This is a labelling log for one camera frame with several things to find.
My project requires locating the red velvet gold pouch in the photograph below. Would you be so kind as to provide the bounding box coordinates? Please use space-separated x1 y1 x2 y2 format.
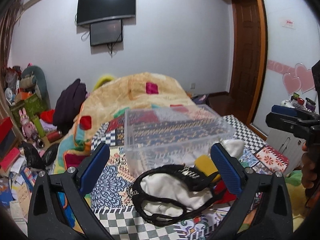
214 180 236 204

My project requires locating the white drawstring pouch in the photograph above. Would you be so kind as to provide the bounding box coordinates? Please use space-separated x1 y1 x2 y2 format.
221 139 245 159

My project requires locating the yellow sponge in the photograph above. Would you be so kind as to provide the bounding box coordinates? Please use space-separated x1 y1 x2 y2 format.
195 155 221 183

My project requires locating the clear plastic storage box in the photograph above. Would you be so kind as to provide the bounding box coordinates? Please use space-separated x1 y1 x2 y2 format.
124 105 235 178

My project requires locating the person right hand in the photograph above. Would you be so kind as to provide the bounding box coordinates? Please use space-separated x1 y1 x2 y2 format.
302 143 317 189

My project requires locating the black plastic bag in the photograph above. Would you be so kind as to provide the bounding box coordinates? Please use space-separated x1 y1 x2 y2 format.
22 141 59 170

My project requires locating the brown wooden door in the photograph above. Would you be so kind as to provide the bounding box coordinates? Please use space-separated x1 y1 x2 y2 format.
230 0 260 122

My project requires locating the red box stack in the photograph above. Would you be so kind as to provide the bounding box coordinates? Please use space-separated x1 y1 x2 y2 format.
0 117 18 172

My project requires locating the white sliding wardrobe door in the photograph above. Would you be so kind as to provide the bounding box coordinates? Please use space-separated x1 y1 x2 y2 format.
253 0 319 135

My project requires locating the red cylindrical can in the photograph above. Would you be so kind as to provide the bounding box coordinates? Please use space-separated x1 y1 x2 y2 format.
47 130 63 143

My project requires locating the green bottle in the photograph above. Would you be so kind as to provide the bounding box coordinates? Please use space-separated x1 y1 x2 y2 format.
31 115 46 138

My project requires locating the purple bag on floor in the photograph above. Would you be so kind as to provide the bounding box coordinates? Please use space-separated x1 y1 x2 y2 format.
191 94 209 105

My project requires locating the pink bunny toy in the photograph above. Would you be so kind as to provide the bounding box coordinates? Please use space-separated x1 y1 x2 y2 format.
18 108 36 139

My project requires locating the green storage box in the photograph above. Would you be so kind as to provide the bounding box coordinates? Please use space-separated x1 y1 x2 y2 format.
10 94 48 127

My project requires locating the dark purple clothing pile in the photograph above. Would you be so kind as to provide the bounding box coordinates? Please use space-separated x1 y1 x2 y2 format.
53 79 87 135

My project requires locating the beige patchwork fleece blanket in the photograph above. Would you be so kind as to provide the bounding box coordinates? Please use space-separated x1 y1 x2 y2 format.
54 72 194 174

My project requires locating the grey green plush pillow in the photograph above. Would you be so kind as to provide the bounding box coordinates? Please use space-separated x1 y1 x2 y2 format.
20 65 50 106

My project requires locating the yellow curved pillow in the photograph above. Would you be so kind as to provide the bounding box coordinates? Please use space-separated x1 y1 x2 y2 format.
93 74 116 91

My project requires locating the striped brown curtain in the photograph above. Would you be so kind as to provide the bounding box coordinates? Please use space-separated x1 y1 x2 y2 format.
1 0 22 69

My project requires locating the small black wall monitor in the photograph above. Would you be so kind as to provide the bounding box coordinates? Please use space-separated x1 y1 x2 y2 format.
90 19 123 47

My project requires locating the large black wall television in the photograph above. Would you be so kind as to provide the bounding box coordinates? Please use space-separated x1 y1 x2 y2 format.
76 0 136 26

